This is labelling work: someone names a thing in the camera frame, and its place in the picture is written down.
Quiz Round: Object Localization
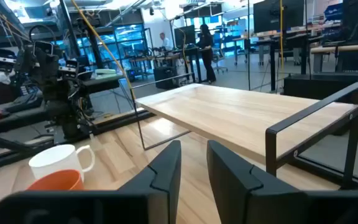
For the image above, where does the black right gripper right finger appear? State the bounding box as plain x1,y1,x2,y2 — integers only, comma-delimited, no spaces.
206,139,307,224

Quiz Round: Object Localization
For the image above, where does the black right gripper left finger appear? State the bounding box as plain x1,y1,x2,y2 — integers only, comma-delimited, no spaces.
118,139,182,224

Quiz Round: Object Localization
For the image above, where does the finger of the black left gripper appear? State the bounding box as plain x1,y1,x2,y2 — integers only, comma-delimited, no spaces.
57,60,80,81
0,48,17,75

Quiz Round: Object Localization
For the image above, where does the orange plastic cup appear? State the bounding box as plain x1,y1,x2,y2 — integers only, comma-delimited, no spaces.
26,169,85,191

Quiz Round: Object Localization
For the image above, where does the black keyboard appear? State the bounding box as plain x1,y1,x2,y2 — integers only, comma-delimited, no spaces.
5,92,44,114

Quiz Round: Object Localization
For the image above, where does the black side desk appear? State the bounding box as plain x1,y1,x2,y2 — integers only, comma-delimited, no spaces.
0,73,121,135

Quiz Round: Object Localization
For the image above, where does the white ceramic mug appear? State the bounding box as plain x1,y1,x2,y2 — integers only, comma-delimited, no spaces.
28,144,96,183

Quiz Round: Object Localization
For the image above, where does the black floor computer case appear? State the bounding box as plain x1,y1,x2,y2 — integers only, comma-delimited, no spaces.
153,66,180,91

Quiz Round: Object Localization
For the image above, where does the black computer monitor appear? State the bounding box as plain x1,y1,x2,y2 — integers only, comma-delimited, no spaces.
173,24,196,48
253,0,306,34

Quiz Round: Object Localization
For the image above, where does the grey office chair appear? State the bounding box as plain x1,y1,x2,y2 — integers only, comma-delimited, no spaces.
212,46,229,75

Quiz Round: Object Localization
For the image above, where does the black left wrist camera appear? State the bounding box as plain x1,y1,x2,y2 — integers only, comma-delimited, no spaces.
32,40,55,58

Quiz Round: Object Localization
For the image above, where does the wooden shelf with black frame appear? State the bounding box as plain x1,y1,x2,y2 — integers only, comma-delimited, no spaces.
130,72,358,190

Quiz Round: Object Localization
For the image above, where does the thin yellow hanging cable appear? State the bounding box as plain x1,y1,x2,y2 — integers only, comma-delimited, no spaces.
278,0,285,79

